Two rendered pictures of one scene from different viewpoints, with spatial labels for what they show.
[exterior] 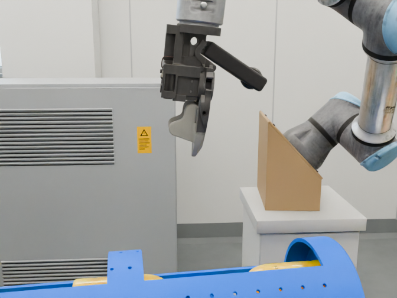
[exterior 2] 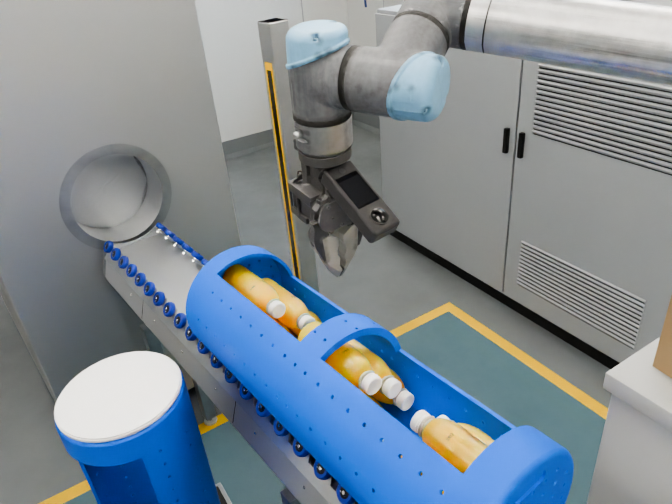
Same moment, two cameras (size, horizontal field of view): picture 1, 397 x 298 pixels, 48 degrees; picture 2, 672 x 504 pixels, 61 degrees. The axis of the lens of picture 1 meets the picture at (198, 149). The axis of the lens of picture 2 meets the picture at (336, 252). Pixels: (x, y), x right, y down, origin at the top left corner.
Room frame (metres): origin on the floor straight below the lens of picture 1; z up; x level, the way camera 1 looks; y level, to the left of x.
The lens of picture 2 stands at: (0.41, -0.65, 1.92)
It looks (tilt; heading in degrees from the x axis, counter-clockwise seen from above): 31 degrees down; 64
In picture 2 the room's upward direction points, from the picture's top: 5 degrees counter-clockwise
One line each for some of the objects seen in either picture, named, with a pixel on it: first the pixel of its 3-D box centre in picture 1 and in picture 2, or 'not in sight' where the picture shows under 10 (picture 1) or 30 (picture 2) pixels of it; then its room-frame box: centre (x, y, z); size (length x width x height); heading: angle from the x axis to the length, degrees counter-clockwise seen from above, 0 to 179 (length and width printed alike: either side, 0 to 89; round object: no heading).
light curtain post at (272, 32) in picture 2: not in sight; (307, 292); (1.01, 0.80, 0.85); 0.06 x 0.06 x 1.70; 10
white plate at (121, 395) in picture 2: not in sight; (119, 392); (0.38, 0.45, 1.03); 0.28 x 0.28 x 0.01
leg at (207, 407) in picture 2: not in sight; (196, 369); (0.66, 1.29, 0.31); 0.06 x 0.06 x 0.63; 10
